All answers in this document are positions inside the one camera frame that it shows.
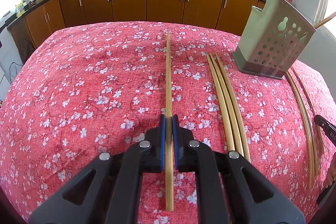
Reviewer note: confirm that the person's right hand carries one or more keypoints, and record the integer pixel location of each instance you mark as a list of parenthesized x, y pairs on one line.
[(331, 171)]

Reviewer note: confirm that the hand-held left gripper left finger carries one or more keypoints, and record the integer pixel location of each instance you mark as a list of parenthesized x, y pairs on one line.
[(162, 134)]

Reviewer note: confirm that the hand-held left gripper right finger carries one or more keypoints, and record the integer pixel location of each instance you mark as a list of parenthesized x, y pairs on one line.
[(176, 137)]

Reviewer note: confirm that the red floral tablecloth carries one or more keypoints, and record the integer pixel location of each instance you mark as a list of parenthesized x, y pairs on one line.
[(92, 108)]

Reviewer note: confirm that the yellow bottle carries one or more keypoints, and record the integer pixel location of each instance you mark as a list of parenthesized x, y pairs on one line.
[(20, 10)]

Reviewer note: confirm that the wooden lower kitchen cabinets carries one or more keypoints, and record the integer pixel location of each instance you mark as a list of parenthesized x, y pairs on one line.
[(131, 1)]

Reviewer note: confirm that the green perforated chopstick holder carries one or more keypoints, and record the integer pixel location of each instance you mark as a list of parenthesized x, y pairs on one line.
[(273, 50)]

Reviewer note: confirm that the wooden chopstick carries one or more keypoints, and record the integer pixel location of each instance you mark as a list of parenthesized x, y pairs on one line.
[(225, 121), (168, 69), (311, 150), (310, 102), (233, 121), (240, 121), (325, 19)]

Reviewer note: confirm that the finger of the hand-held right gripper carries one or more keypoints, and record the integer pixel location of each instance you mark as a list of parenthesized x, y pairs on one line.
[(325, 126)]

